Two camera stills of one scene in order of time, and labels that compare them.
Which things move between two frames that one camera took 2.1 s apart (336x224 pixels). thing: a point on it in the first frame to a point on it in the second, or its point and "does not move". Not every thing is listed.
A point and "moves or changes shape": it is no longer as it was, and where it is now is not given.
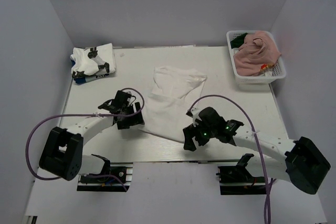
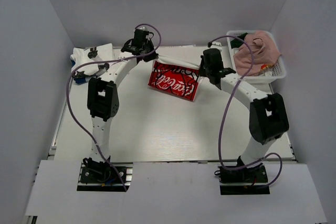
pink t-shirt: x=258 y=48 does not move
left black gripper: x=136 y=119 to x=152 y=56
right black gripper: x=190 y=131 to x=201 y=71
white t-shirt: x=267 y=70 does not move
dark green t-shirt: x=238 y=41 does not move
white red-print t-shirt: x=175 y=94 moves or changes shape
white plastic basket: x=279 y=71 does not move
